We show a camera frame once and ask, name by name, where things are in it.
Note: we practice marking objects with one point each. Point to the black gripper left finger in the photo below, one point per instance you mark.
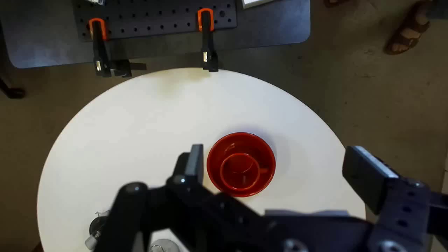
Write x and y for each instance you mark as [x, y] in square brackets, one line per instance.
[189, 168]

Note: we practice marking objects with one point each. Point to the steel lid with knob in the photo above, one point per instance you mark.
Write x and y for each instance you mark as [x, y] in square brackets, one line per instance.
[94, 229]

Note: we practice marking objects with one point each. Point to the left orange-handled black clamp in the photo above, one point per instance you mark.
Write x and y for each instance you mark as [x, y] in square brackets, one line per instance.
[103, 64]

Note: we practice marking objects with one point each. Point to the red cup in bowl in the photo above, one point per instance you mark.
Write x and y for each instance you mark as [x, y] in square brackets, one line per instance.
[241, 172]

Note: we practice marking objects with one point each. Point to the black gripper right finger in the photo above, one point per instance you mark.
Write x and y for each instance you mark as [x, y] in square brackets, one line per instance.
[367, 175]

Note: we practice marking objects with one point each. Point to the sandaled foot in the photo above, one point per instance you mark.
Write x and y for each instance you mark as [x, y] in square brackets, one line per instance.
[411, 31]

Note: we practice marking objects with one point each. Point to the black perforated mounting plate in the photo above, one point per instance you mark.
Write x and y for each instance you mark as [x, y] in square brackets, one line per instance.
[133, 18]

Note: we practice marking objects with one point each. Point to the orange-handled black clamp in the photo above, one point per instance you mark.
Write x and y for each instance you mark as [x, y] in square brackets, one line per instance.
[206, 26]
[103, 64]

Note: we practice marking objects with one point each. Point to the right orange-handled black clamp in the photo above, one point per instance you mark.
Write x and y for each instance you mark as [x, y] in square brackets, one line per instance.
[206, 26]

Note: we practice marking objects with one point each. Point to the dark blue-grey side table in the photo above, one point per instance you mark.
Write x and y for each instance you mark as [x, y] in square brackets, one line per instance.
[54, 32]

